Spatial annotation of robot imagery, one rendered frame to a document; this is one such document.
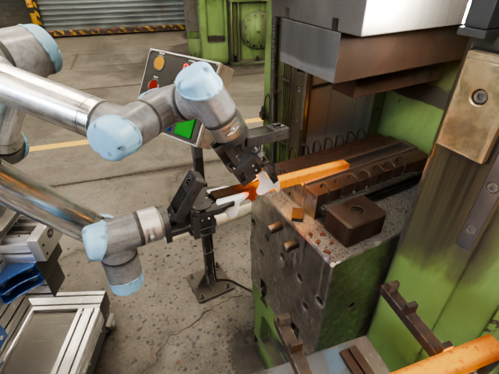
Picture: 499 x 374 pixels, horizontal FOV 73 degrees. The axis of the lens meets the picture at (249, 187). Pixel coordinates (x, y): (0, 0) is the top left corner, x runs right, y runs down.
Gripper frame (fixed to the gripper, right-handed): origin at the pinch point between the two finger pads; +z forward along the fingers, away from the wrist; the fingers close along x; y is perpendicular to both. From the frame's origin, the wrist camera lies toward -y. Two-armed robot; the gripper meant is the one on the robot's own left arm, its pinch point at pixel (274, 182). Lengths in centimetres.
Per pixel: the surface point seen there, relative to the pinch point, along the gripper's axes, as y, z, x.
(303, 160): -12.7, 10.7, -9.8
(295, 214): 0.8, 9.3, 4.7
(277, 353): 36, 78, 0
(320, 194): -6.8, 6.1, 7.5
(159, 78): 4, -14, -63
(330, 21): -24.7, -28.2, 4.3
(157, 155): 38, 95, -212
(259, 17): -194, 145, -430
